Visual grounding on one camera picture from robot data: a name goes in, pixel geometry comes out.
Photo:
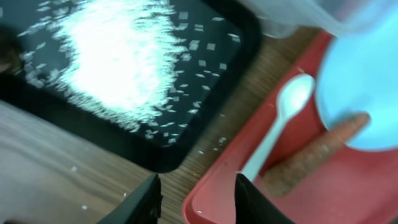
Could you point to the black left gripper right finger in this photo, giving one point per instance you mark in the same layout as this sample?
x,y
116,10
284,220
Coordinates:
x,y
252,207

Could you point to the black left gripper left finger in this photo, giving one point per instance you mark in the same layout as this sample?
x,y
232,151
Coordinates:
x,y
143,206

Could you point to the orange carrot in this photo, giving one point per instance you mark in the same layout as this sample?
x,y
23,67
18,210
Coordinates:
x,y
280,179

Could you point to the white plastic spoon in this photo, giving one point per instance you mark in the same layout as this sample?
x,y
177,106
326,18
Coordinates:
x,y
290,101

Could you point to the pile of white rice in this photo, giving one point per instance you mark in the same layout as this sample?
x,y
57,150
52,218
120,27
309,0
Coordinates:
x,y
144,65

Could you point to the light blue plate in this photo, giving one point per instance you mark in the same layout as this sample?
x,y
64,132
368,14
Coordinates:
x,y
358,73

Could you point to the brown food scrap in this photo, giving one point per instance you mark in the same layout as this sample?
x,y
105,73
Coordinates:
x,y
10,51

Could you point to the black food waste tray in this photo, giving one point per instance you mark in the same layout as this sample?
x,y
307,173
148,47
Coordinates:
x,y
217,93

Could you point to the clear plastic waste bin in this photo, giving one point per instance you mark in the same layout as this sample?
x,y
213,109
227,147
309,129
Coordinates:
x,y
281,18

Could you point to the red plastic tray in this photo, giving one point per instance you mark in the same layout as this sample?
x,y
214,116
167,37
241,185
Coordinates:
x,y
352,187

